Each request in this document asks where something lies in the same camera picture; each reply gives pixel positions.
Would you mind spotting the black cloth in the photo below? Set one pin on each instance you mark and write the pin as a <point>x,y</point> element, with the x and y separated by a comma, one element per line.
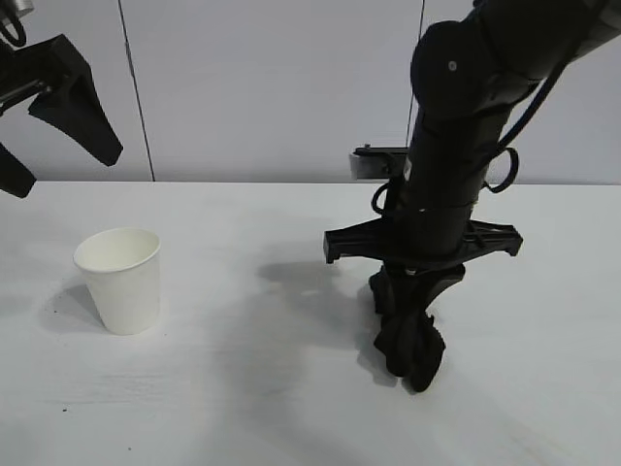
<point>412,349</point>

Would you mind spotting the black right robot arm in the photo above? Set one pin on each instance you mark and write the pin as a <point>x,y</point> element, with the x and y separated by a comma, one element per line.
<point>461,121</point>

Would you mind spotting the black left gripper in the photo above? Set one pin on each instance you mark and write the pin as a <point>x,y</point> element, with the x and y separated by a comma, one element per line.
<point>24,73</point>

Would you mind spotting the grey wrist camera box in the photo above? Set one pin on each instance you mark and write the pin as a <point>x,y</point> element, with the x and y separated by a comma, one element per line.
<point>366,167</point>

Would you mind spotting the white paper cup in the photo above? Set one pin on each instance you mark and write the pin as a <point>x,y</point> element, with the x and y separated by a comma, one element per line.
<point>123,291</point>

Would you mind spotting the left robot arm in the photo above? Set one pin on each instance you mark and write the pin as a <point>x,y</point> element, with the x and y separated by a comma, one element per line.
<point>19,5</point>

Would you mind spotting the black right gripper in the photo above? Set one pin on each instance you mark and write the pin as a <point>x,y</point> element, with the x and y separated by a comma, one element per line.
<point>427,242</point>

